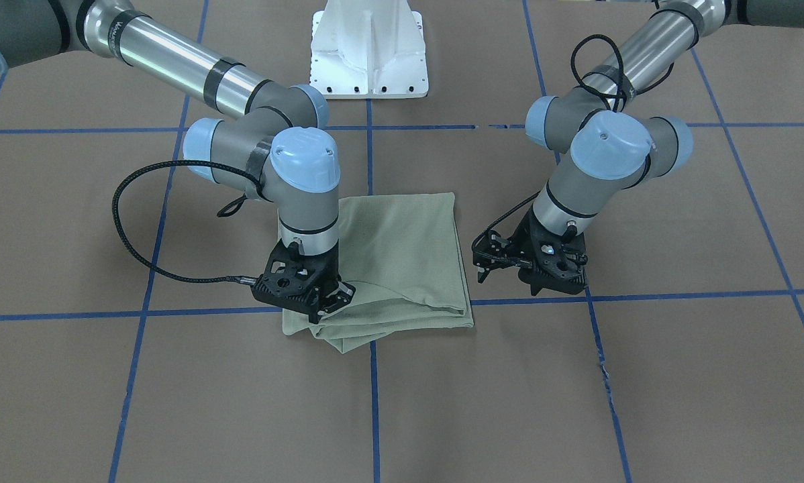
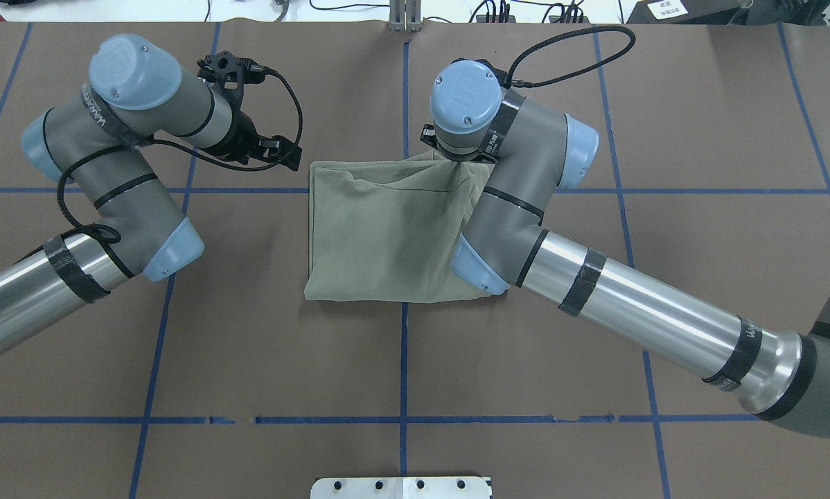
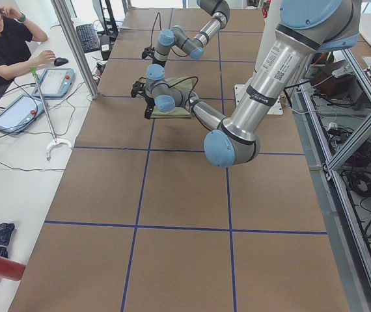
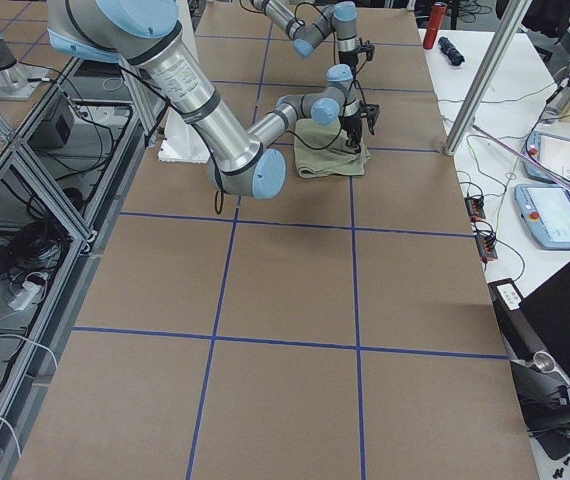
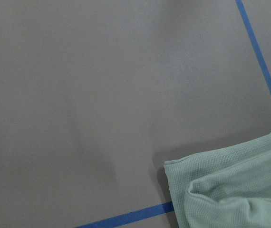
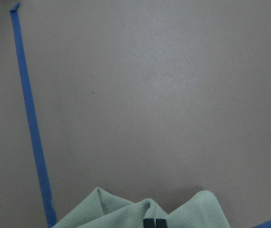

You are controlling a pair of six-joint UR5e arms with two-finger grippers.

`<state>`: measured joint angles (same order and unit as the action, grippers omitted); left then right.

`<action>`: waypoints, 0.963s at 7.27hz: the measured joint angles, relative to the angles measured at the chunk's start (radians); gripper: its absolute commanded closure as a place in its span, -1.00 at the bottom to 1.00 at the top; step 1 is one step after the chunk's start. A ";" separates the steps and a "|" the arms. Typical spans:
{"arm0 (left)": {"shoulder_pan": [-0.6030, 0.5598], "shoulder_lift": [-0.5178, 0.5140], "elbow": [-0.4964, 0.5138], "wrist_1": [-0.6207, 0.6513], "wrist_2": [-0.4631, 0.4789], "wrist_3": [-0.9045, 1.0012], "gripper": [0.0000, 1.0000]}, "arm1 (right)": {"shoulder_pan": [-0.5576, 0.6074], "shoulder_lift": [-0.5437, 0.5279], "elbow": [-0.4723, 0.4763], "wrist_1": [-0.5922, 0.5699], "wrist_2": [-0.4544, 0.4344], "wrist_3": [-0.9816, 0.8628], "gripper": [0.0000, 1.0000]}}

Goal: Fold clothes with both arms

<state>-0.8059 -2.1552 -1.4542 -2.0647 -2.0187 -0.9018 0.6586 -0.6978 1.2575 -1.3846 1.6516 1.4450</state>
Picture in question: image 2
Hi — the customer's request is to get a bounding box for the green long-sleeve shirt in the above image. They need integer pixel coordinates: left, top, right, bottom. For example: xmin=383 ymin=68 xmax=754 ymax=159
xmin=304 ymin=152 xmax=491 ymax=304

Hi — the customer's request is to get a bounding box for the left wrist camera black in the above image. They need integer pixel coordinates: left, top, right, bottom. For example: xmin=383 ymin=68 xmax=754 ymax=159
xmin=197 ymin=51 xmax=272 ymax=110

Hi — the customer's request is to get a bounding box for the aluminium frame post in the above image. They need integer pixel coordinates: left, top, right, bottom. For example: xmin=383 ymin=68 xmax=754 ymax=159
xmin=389 ymin=0 xmax=423 ymax=32

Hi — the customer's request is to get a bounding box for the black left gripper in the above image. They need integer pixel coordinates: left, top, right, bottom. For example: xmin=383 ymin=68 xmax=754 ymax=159
xmin=228 ymin=118 xmax=302 ymax=171

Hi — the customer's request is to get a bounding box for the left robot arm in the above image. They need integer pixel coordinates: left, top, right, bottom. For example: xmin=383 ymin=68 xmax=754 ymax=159
xmin=0 ymin=34 xmax=302 ymax=355

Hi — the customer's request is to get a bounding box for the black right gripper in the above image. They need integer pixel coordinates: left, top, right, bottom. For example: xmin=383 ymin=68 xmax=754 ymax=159
xmin=419 ymin=124 xmax=497 ymax=164

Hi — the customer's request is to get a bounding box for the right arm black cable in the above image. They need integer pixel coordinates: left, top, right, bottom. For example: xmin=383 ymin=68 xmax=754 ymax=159
xmin=504 ymin=25 xmax=637 ymax=89

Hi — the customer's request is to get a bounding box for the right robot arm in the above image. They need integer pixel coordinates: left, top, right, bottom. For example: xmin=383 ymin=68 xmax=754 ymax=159
xmin=421 ymin=59 xmax=830 ymax=439

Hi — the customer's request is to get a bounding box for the white pedestal column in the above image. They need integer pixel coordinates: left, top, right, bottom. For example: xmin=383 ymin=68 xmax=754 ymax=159
xmin=310 ymin=476 xmax=493 ymax=498

